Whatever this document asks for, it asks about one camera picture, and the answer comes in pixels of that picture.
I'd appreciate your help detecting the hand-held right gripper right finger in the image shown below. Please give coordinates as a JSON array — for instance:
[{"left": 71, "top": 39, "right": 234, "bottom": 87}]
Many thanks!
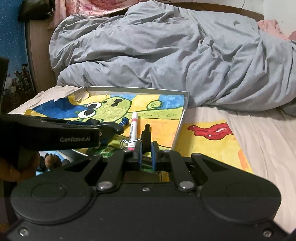
[{"left": 151, "top": 141, "right": 222, "bottom": 191}]

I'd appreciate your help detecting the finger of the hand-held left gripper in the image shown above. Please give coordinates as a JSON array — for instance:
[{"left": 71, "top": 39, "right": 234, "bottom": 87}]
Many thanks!
[
  {"left": 97, "top": 122, "right": 125, "bottom": 136},
  {"left": 66, "top": 118, "right": 100, "bottom": 128}
]

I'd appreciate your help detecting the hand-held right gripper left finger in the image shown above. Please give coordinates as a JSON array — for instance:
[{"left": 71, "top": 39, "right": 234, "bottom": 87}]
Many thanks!
[{"left": 66, "top": 141, "right": 142, "bottom": 192}]

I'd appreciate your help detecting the blue binder clip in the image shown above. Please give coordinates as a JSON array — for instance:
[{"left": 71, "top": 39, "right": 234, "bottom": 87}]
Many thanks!
[{"left": 120, "top": 138, "right": 142, "bottom": 151}]

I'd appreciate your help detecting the white marker pen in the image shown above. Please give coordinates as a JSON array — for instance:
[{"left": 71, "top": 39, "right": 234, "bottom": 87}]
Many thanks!
[{"left": 128, "top": 112, "right": 139, "bottom": 151}]

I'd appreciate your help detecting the grey shallow box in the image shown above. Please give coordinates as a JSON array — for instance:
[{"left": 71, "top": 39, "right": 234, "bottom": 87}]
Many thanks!
[{"left": 8, "top": 86, "right": 189, "bottom": 158}]

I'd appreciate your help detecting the person's left hand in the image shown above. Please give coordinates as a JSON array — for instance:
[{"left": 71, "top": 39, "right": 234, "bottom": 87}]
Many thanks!
[{"left": 0, "top": 151, "right": 41, "bottom": 182}]

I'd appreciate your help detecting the green frog drawing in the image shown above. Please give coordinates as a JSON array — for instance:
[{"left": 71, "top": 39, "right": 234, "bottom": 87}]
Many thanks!
[{"left": 24, "top": 93, "right": 185, "bottom": 156}]

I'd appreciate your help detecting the yellow drawing with red lips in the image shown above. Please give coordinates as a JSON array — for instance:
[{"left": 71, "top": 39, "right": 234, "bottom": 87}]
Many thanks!
[{"left": 172, "top": 119, "right": 253, "bottom": 174}]

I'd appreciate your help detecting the beige wooden board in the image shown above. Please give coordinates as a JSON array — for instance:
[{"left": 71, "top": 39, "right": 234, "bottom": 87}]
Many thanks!
[{"left": 24, "top": 17, "right": 58, "bottom": 93}]

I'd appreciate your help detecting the grey duvet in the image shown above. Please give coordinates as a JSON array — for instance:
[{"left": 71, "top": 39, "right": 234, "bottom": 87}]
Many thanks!
[{"left": 49, "top": 0, "right": 296, "bottom": 116}]

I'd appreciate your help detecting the blue printed curtain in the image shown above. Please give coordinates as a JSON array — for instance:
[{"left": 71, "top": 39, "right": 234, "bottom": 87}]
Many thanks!
[{"left": 0, "top": 0, "right": 35, "bottom": 112}]

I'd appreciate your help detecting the pink floral cloth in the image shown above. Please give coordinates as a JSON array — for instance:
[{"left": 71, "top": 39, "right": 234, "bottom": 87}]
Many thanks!
[{"left": 47, "top": 0, "right": 130, "bottom": 29}]

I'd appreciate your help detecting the black hanging bag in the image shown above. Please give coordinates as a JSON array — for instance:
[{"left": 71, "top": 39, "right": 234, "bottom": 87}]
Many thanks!
[{"left": 18, "top": 0, "right": 56, "bottom": 22}]

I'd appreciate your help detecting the brown wooden headboard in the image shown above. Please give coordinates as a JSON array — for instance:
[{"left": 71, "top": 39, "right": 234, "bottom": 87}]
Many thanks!
[{"left": 159, "top": 0, "right": 264, "bottom": 21}]

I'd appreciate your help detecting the pink crumpled cloth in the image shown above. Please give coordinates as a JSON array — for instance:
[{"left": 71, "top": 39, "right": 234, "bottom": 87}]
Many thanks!
[{"left": 257, "top": 20, "right": 284, "bottom": 37}]

